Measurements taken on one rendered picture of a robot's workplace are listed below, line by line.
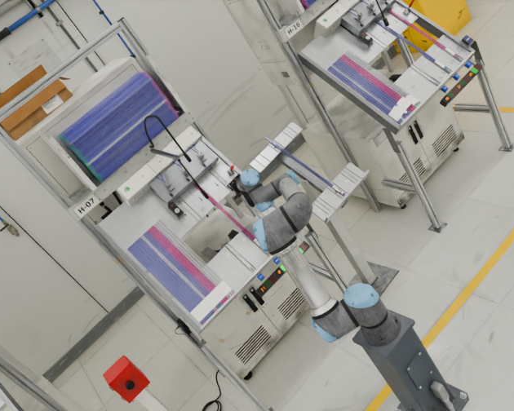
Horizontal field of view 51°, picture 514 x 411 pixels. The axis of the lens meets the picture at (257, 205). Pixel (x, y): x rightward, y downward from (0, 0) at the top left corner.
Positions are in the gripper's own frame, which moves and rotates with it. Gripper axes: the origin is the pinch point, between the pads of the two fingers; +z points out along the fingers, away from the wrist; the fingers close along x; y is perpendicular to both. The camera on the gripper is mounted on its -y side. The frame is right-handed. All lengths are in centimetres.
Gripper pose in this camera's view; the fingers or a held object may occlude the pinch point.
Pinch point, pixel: (238, 195)
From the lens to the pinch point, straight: 263.1
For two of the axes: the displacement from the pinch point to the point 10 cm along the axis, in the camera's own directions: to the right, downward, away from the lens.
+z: -2.3, 1.7, 9.6
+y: -6.9, -7.3, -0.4
